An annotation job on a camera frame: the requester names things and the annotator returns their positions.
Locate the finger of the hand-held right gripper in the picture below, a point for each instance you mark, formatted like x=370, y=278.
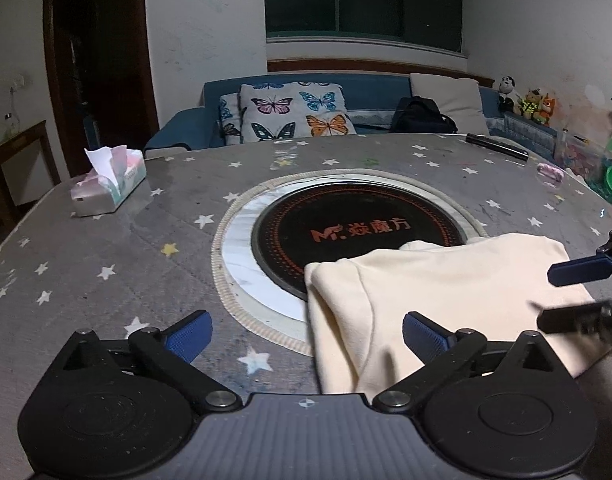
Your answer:
x=575, y=318
x=580, y=269

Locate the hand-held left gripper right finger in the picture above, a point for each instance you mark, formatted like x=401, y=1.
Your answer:
x=426, y=334

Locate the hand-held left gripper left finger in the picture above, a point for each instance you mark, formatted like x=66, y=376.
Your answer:
x=187, y=334

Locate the cream garment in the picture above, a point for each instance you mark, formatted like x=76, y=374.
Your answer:
x=435, y=290

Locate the grey star-print tablecloth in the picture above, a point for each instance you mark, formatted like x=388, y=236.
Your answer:
x=161, y=260

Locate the pink small object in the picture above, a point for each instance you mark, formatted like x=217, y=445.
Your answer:
x=550, y=172

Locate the clear box of toys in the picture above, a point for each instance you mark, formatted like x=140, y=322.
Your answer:
x=583, y=156

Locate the round black induction cooktop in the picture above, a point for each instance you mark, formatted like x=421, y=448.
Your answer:
x=336, y=232

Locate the black remote control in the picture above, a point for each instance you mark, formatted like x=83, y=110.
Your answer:
x=496, y=146

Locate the orange plush toy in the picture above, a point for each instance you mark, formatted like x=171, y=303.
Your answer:
x=546, y=109

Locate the tissue box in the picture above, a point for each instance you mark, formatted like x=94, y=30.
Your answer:
x=109, y=180

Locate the yellow plush toy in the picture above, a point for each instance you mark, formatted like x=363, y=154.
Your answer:
x=529, y=104

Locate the panda plush toy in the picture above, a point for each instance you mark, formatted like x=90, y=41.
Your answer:
x=507, y=91

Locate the beige cushion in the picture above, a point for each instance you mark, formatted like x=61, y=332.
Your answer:
x=449, y=100

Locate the butterfly print pillow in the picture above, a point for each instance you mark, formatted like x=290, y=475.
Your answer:
x=229, y=121
x=297, y=110

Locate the black backpack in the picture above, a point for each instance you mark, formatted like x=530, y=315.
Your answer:
x=421, y=115

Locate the blue sofa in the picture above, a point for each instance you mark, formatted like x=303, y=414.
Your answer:
x=306, y=105

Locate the dark wooden door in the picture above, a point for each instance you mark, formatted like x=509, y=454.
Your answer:
x=98, y=55

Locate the dark window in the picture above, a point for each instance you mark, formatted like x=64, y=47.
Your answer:
x=363, y=0

